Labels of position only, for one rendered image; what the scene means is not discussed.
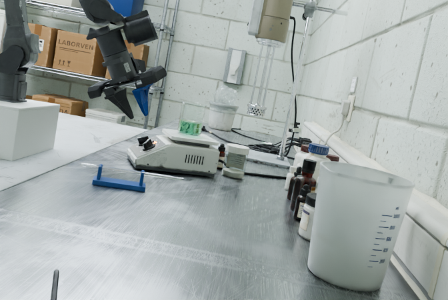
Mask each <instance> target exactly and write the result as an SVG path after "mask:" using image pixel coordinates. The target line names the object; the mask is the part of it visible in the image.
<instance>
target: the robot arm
mask: <svg viewBox="0 0 448 300"><path fill-rule="evenodd" d="M79 2H80V4H81V6H82V8H83V10H84V12H85V14H86V16H87V18H88V19H89V20H91V21H92V22H94V23H95V24H97V25H107V24H109V23H110V24H113V25H117V26H120V25H124V26H122V27H118V28H115V29H112V30H110V28H109V27H108V26H105V27H102V28H99V29H94V28H92V27H91V28H89V33H88V35H87V36H86V40H92V39H93V38H96V40H97V43H98V45H99V48H100V50H101V53H102V56H103V58H104V61H105V62H103V63H102V65H103V67H107V69H108V71H109V74H110V76H111V79H110V80H109V79H108V80H104V81H100V82H98V83H96V84H94V85H92V86H90V87H88V92H87V93H88V96H89V98H90V99H93V98H96V97H100V96H101V94H102V93H103V92H104V93H105V96H106V97H104V98H105V99H108V100H110V102H112V103H113V104H114V105H116V106H117V107H118V108H120V110H122V112H124V114H126V116H128V118H130V119H133V118H134V116H133V112H132V110H131V106H130V104H129V102H128V99H127V88H124V89H121V88H122V87H127V86H130V85H134V84H135V86H136V89H134V90H132V92H133V95H134V97H135V99H136V101H137V103H138V105H139V107H140V109H141V111H142V113H143V114H144V116H147V115H148V92H149V88H150V86H151V85H152V84H154V83H156V82H158V81H159V80H161V79H162V78H164V77H166V76H167V72H166V70H165V69H164V68H163V67H162V66H161V65H160V66H157V67H153V68H150V69H148V70H146V67H145V61H143V60H140V59H134V57H133V54H132V52H131V53H129V52H128V50H127V46H126V44H125V41H124V38H123V36H122V33H121V30H120V29H123V31H124V33H125V36H126V39H127V42H128V44H130V43H133V44H134V46H135V47H136V46H138V45H142V44H144V43H148V42H150V41H154V40H156V39H158V36H157V33H156V31H155V28H154V25H153V23H152V22H151V19H150V16H149V13H148V11H147V10H144V11H141V12H140V13H138V14H135V15H132V16H129V17H125V18H124V17H123V16H122V14H118V13H117V12H116V11H114V8H113V6H112V5H111V4H110V2H108V0H79ZM4 6H5V16H6V23H7V26H6V30H5V34H4V38H3V51H2V53H0V101H6V102H10V103H21V102H27V100H25V99H26V92H27V82H25V81H26V75H25V74H26V73H27V71H28V69H29V68H30V67H32V66H33V65H34V64H35V63H36V62H37V60H38V56H39V55H38V53H41V51H40V49H39V36H38V35H36V34H33V33H31V31H30V29H29V26H28V20H27V8H26V1H25V0H4Z"/></svg>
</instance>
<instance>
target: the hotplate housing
mask: <svg viewBox="0 0 448 300"><path fill-rule="evenodd" d="M156 136H157V137H158V138H159V139H160V140H162V142H164V143H165V144H166V145H164V146H162V147H159V148H157V149H154V150H152V151H150V152H147V153H144V154H142V155H140V156H136V155H135V154H134V152H132V150H131V149H130V148H128V149H127V154H128V155H127V157H128V158H129V160H130V162H132V164H133V166H134V167H135V168H136V169H143V170H145V169H148V170H154V171H166V172H172V173H184V174H191V175H202V176H205V177H208V176H210V177H214V176H215V174H214V173H216V171H217V164H218V160H219V154H220V152H219V150H218V149H216V148H214V147H213V146H211V145H206V144H200V143H191V142H186V141H176V140H172V139H171V138H169V137H168V136H166V135H156Z"/></svg>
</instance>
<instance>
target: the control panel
mask: <svg viewBox="0 0 448 300"><path fill-rule="evenodd" d="M150 139H151V141H154V140H155V141H154V142H156V143H154V142H152V144H155V147H154V148H152V149H150V150H147V151H143V148H144V146H139V143H137V144H134V145H132V146H130V149H131V150H132V152H134V154H135V155H136V156H140V155H142V154H144V153H147V152H150V151H152V150H154V149H157V148H159V147H162V146H164V145H166V144H165V143H164V142H162V140H160V139H159V138H158V137H157V136H154V137H152V138H150Z"/></svg>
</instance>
